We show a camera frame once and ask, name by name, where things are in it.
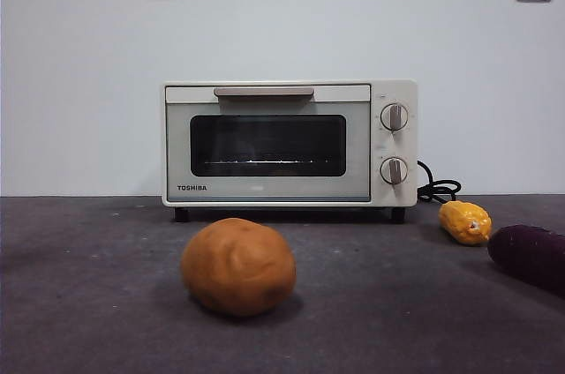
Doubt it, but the glass oven door with handle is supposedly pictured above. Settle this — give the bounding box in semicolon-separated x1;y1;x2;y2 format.
164;85;372;204

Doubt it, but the brown potato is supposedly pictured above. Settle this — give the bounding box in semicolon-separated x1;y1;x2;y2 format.
180;217;298;318

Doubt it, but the round cream oven knob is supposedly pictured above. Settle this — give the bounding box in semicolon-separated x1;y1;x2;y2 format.
379;156;410;185
380;102;410;132

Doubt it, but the cream Toshiba toaster oven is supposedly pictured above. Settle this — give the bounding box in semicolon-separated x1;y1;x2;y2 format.
161;79;418;224

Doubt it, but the purple sweet potato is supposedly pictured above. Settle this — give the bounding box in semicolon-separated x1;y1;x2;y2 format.
486;224;565;298

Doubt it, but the yellow corn cob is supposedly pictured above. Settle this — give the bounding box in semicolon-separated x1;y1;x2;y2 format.
438;200;493;247

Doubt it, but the metal wire oven rack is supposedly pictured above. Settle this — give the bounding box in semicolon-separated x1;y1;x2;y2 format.
203;157;330;168

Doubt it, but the black oven power cable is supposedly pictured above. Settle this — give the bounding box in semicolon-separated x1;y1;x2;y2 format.
416;160;463;204

